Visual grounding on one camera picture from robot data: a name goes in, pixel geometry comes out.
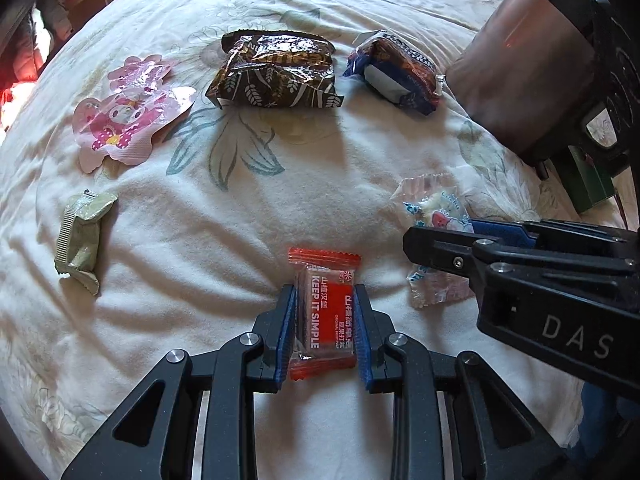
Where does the white pink cartoon candy packet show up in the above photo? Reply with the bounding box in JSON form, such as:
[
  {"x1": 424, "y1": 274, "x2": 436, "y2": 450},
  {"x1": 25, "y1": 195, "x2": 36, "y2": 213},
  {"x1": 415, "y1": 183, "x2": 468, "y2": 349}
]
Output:
[{"x1": 390, "y1": 174, "x2": 473, "y2": 310}]

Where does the red keep it simple snack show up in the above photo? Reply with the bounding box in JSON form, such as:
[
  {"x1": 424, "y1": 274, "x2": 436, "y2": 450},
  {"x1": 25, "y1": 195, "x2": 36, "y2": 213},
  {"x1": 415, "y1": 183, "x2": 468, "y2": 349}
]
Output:
[{"x1": 288, "y1": 247, "x2": 361, "y2": 380}]

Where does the blue white chocolate wafer pack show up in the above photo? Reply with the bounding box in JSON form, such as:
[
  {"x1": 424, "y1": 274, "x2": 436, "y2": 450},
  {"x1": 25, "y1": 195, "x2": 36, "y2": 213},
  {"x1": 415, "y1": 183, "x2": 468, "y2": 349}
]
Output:
[{"x1": 343, "y1": 29, "x2": 445, "y2": 116}]

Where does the olive green snack packet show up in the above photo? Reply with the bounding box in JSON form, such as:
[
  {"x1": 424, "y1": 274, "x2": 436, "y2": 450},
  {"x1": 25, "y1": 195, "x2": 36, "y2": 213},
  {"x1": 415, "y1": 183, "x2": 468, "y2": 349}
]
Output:
[{"x1": 54, "y1": 190, "x2": 118, "y2": 296}]

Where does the dark brown cereal snack bag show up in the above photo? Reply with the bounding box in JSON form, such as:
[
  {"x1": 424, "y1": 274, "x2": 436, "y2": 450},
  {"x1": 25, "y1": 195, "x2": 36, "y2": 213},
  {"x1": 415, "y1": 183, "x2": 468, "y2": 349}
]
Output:
[{"x1": 206, "y1": 29, "x2": 344, "y2": 108}]

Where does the pink cartoon character snack bag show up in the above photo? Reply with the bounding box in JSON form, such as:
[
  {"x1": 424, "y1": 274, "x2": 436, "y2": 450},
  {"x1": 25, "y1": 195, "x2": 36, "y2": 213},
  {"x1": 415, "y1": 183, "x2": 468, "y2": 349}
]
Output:
[{"x1": 72, "y1": 54, "x2": 196, "y2": 174}]

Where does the green storage box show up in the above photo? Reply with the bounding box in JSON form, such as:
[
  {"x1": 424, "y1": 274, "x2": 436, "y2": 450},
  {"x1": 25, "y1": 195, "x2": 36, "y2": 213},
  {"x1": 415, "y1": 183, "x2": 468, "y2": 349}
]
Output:
[{"x1": 566, "y1": 145, "x2": 615, "y2": 214}]

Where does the floral white bed quilt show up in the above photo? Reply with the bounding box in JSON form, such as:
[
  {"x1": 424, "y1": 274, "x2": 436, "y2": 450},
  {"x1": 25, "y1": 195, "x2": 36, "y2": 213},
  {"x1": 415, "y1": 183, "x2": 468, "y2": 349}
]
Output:
[{"x1": 1, "y1": 0, "x2": 582, "y2": 479}]

